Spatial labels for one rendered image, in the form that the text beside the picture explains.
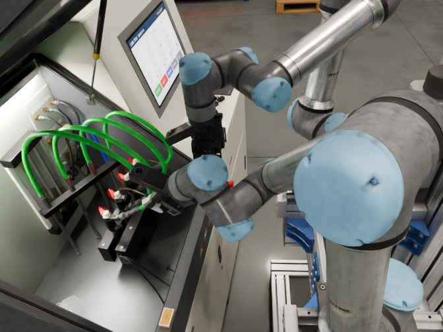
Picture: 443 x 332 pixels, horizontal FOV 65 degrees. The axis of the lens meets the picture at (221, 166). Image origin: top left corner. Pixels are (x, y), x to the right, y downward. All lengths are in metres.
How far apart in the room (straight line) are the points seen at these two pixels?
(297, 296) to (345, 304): 1.34
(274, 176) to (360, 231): 0.35
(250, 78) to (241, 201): 0.27
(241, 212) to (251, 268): 1.49
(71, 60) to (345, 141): 1.03
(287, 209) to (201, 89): 0.60
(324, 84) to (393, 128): 0.71
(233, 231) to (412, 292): 0.36
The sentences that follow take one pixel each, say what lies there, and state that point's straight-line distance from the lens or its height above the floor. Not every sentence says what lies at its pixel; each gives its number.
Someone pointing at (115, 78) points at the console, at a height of 1.36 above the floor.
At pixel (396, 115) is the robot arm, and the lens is 0.44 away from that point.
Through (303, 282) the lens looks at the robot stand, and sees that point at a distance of 1.95.
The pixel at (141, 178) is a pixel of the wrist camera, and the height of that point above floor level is 1.33.
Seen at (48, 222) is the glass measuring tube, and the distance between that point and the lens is 1.38.
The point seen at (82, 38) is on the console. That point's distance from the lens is 1.22.
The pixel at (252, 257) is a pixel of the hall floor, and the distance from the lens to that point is 2.26.
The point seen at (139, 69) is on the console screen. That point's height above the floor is 1.31.
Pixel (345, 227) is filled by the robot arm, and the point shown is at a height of 1.60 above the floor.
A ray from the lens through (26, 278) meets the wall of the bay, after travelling 1.38.
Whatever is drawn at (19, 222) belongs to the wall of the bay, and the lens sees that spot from 1.29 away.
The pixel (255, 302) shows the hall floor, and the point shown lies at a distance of 2.12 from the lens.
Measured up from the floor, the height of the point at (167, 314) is 0.96.
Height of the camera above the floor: 1.92
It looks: 43 degrees down
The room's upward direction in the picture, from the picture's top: 6 degrees counter-clockwise
